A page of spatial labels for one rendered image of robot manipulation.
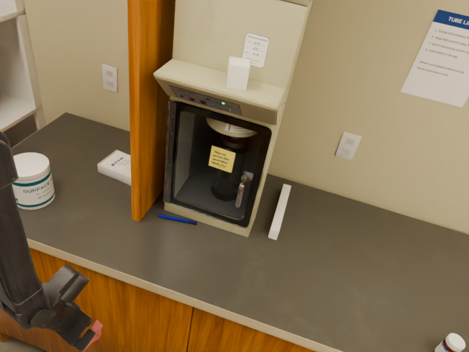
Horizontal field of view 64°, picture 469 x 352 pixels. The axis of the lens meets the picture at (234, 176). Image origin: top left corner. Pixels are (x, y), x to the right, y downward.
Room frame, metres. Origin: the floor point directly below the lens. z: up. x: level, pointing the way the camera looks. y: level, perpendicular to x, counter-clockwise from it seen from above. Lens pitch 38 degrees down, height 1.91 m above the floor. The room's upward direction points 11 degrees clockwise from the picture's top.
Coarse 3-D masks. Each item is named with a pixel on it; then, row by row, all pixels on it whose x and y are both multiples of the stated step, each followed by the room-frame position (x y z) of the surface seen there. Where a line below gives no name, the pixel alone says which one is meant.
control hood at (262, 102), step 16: (176, 64) 0.93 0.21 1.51; (192, 64) 0.95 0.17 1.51; (160, 80) 0.87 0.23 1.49; (176, 80) 0.85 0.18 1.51; (192, 80) 0.86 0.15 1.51; (208, 80) 0.87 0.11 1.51; (224, 80) 0.89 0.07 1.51; (224, 96) 0.83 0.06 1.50; (240, 96) 0.82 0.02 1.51; (256, 96) 0.84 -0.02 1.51; (272, 96) 0.86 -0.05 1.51; (256, 112) 0.85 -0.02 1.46; (272, 112) 0.82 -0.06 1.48
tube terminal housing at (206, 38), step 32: (192, 0) 0.96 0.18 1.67; (224, 0) 0.95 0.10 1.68; (256, 0) 0.94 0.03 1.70; (192, 32) 0.96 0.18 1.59; (224, 32) 0.95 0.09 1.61; (256, 32) 0.94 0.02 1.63; (288, 32) 0.92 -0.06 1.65; (224, 64) 0.95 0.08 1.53; (288, 64) 0.92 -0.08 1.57; (224, 224) 0.93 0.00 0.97
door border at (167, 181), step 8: (176, 104) 0.96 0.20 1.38; (168, 112) 0.96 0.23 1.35; (168, 128) 0.96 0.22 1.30; (168, 144) 0.96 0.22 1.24; (168, 152) 0.96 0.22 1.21; (168, 160) 0.96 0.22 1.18; (168, 168) 0.96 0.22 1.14; (168, 176) 0.96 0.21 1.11; (168, 184) 0.96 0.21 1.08; (168, 192) 0.96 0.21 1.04; (168, 200) 0.96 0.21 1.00
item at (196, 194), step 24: (192, 120) 0.95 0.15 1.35; (216, 120) 0.93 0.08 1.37; (240, 120) 0.92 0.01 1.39; (192, 144) 0.95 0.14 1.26; (216, 144) 0.93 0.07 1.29; (240, 144) 0.92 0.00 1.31; (264, 144) 0.91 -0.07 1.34; (192, 168) 0.94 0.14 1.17; (216, 168) 0.93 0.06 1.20; (240, 168) 0.92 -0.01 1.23; (192, 192) 0.94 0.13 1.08; (216, 192) 0.93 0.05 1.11; (216, 216) 0.93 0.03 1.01; (240, 216) 0.91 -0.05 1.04
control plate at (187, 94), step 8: (176, 88) 0.88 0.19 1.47; (176, 96) 0.93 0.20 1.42; (184, 96) 0.91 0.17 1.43; (192, 96) 0.89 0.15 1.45; (200, 96) 0.87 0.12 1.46; (208, 96) 0.86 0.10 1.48; (208, 104) 0.91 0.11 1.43; (216, 104) 0.89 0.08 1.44; (224, 104) 0.87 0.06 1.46; (232, 104) 0.85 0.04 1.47; (232, 112) 0.90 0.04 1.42; (240, 112) 0.89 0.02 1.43
